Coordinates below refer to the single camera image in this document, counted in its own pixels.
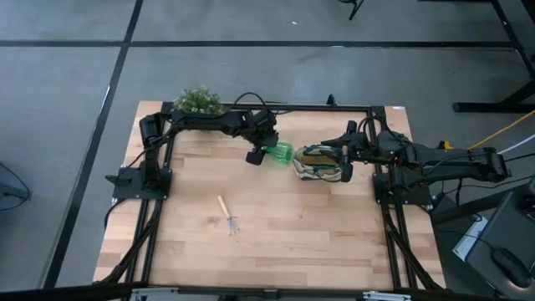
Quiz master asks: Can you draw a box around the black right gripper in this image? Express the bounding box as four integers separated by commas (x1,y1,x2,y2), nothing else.
320,131,380,183

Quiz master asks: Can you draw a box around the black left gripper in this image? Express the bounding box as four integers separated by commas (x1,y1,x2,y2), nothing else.
245,126,280,166

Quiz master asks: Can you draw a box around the clear green plastic bottle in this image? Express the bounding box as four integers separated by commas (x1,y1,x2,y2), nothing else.
263,141,295,165

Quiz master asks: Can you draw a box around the beige green gardening bag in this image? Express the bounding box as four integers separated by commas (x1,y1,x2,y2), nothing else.
292,144,354,183

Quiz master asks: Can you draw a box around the wooden handled hand rake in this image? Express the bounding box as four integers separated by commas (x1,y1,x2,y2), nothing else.
216,195,241,236

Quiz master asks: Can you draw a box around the green potted plant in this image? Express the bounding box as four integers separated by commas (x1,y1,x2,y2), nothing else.
173,85,227,116

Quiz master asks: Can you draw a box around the black chair base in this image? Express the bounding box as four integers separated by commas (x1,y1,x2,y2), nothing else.
336,0,365,21

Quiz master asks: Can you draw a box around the white paper sheet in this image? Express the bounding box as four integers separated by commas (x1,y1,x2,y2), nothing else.
452,216,489,263

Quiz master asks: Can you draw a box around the dark grey desk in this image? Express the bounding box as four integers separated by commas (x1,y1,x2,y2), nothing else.
463,175,535,300

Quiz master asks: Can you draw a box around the black computer mouse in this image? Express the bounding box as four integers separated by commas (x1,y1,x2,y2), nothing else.
492,247,532,288

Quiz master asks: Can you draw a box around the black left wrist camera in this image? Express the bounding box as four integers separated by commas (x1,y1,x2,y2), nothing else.
252,109,278,131

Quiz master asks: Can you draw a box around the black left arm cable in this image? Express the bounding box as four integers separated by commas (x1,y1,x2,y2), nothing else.
228,91,293,116

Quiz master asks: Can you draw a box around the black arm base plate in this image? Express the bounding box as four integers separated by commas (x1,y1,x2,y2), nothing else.
373,171,432,206
111,166,172,201

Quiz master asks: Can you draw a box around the black aluminium rig frame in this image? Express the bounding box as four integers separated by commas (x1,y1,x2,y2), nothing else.
95,99,445,293

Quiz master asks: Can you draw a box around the silver frame bracket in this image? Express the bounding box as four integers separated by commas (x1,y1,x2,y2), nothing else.
129,287,181,301
362,291,413,301

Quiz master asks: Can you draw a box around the black desk leg frame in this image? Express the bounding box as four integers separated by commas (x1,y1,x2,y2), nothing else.
452,0,535,114

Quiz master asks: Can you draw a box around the yellow cable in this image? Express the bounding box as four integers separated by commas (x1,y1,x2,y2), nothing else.
437,109,535,152

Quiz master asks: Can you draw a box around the white cable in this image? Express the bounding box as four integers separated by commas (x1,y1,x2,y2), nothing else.
497,133,535,156

